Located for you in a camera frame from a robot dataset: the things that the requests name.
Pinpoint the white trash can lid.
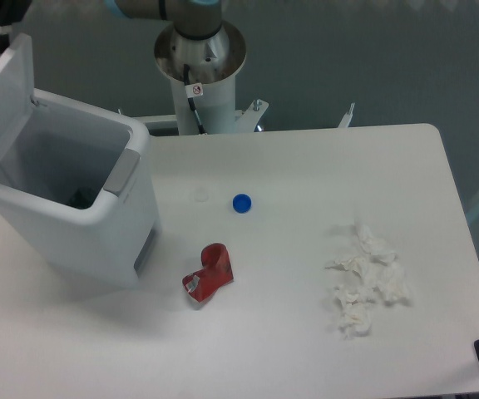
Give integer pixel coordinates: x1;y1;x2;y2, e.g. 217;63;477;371
0;33;36;161

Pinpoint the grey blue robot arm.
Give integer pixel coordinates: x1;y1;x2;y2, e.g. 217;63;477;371
0;0;223;54

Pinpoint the white trash can body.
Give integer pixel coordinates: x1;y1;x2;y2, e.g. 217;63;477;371
0;90;160;287

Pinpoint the blue bottle cap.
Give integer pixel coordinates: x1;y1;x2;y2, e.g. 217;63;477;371
232;193;252;214

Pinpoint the crushed red can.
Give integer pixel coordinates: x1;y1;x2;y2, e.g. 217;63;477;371
182;243;234;310

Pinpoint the crumpled white tissue paper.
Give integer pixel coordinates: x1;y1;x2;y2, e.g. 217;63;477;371
324;219;412;339

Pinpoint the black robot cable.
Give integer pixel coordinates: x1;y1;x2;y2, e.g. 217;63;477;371
183;62;207;135

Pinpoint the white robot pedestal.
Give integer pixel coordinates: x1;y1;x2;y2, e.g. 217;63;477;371
154;21;246;135

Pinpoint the white table bracket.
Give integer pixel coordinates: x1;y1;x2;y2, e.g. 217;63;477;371
235;99;269;133
338;102;355;129

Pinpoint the white table bracket right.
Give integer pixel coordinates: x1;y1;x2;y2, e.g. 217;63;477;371
338;102;355;129

